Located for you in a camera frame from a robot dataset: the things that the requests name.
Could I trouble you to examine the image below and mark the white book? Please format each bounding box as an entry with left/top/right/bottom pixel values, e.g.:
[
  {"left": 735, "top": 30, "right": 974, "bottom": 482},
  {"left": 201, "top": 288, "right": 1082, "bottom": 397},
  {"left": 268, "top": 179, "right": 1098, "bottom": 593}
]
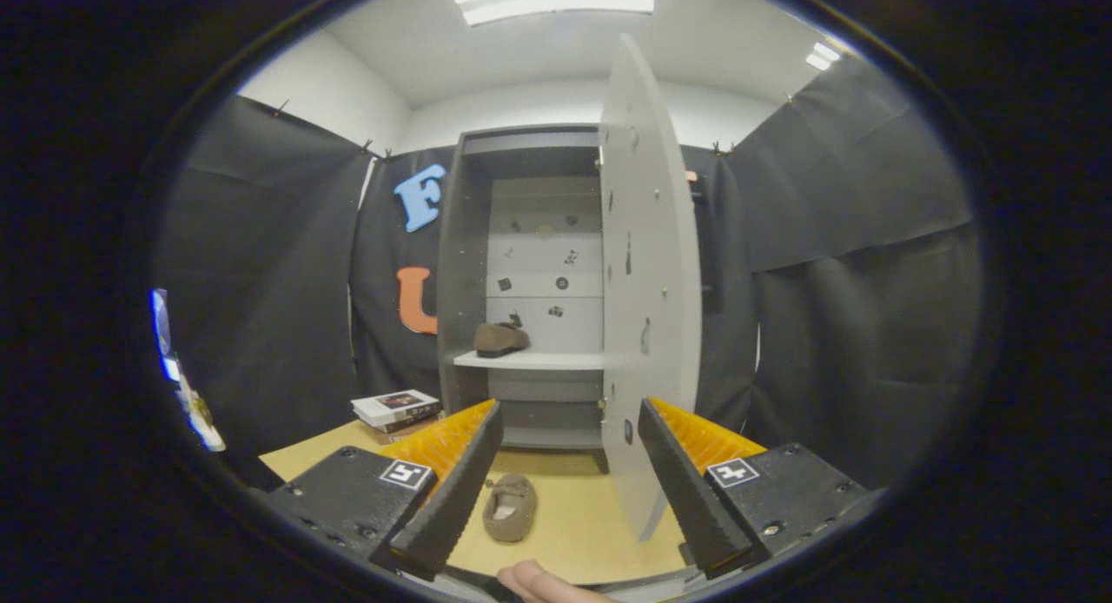
[{"left": 351, "top": 389, "right": 442, "bottom": 428}]

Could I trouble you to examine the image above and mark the black backdrop cloth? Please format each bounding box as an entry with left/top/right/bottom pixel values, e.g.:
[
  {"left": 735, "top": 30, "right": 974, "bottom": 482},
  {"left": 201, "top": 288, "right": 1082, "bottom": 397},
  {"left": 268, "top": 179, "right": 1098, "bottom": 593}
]
[{"left": 152, "top": 56, "right": 983, "bottom": 491}]

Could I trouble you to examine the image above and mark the grey shoe cabinet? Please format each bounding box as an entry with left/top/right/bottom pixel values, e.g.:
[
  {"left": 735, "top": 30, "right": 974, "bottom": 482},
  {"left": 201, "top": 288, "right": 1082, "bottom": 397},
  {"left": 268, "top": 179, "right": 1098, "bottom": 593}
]
[{"left": 437, "top": 123, "right": 724, "bottom": 474}]

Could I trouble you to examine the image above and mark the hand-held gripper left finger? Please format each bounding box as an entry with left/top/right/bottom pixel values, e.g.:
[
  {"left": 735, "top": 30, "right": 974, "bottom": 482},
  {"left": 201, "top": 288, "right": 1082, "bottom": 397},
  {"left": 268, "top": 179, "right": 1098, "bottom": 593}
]
[{"left": 252, "top": 399, "right": 505, "bottom": 582}]

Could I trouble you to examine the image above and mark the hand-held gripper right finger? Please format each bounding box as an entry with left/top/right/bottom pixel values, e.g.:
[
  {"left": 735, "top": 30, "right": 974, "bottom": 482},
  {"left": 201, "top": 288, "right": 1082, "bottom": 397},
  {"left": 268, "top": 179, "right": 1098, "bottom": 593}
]
[{"left": 637, "top": 397, "right": 889, "bottom": 581}]

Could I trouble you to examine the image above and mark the brown fuzzy shoe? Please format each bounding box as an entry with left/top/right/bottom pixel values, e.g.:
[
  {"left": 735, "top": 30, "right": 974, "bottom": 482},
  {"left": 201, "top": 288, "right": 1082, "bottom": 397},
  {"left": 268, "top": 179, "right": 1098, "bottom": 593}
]
[
  {"left": 482, "top": 474, "right": 539, "bottom": 544},
  {"left": 473, "top": 322, "right": 531, "bottom": 359}
]

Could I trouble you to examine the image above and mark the brown book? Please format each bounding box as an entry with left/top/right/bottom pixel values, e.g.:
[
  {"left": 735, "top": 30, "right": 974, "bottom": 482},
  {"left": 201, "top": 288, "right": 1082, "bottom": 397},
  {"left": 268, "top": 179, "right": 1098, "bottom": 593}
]
[{"left": 374, "top": 412, "right": 446, "bottom": 446}]

